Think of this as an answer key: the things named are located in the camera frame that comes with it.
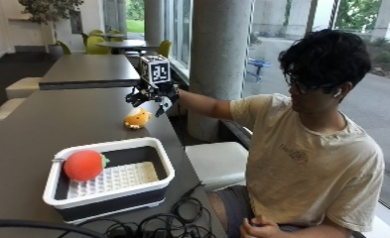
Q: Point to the white earbud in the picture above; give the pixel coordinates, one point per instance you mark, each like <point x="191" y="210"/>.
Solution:
<point x="337" y="93"/>

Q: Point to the thick grey concrete pillar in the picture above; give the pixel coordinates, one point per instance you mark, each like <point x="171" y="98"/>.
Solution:
<point x="219" y="66"/>

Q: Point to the dark-rimmed glasses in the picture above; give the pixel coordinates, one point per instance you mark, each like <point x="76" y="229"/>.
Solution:
<point x="296" y="83"/>

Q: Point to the slim grey concrete pillar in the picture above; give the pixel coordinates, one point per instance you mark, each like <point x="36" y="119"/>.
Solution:
<point x="154" y="20"/>

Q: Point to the indoor potted tree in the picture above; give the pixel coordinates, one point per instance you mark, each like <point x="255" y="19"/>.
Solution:
<point x="48" y="10"/>

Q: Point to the round dark table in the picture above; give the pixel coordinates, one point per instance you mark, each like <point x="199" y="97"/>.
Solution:
<point x="108" y="34"/>
<point x="123" y="44"/>

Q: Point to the blue outdoor seat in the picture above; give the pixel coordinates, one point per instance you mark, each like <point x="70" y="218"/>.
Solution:
<point x="259" y="64"/>

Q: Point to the white cube with black markers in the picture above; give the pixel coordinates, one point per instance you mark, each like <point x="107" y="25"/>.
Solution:
<point x="156" y="70"/>

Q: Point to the white and black tub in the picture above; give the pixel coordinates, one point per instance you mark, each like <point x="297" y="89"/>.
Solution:
<point x="111" y="201"/>

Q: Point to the the person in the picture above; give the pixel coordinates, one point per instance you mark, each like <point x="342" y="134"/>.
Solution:
<point x="313" y="165"/>

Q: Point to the long dark table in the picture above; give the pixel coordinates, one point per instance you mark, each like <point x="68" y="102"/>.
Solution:
<point x="88" y="71"/>

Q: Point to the orange soft toy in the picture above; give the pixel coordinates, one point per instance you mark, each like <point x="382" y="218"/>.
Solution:
<point x="138" y="118"/>

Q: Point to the green chair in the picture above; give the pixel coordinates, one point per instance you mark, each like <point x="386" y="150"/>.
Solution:
<point x="164" y="48"/>
<point x="96" y="32"/>
<point x="64" y="48"/>
<point x="96" y="45"/>

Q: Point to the red round soft toy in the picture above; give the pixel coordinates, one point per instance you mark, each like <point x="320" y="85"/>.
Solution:
<point x="83" y="166"/>

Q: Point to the white stool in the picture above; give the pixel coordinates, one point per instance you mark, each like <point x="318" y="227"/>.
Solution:
<point x="7" y="110"/>
<point x="23" y="86"/>

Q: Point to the white bench seat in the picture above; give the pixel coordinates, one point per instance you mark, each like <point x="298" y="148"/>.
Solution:
<point x="219" y="163"/>

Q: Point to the white grid insert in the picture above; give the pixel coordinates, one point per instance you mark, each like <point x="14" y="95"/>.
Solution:
<point x="119" y="177"/>

